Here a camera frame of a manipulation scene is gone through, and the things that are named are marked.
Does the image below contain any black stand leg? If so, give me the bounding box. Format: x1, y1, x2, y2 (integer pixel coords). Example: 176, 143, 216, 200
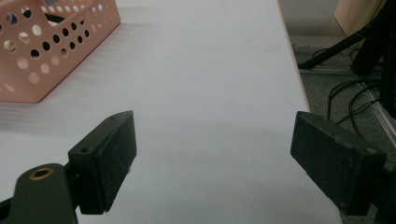
297, 21, 379, 70

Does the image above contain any aluminium floor rail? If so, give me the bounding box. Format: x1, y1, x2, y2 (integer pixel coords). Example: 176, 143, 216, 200
354, 74, 396, 141

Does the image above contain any pink perforated plastic basket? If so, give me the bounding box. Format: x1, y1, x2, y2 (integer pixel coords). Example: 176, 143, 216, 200
0, 0, 121, 104

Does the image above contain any black metal stand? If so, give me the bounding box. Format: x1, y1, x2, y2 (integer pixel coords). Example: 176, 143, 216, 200
350, 0, 396, 119

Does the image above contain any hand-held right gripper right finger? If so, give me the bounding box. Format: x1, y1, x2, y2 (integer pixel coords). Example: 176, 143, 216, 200
290, 110, 388, 217

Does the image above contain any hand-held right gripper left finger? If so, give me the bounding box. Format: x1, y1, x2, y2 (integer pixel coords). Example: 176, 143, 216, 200
67, 110, 138, 216

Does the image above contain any black cable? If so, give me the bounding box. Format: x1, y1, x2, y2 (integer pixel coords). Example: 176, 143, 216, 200
327, 78, 382, 138

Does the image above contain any light wooden board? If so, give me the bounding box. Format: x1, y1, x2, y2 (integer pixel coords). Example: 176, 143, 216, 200
333, 0, 387, 37

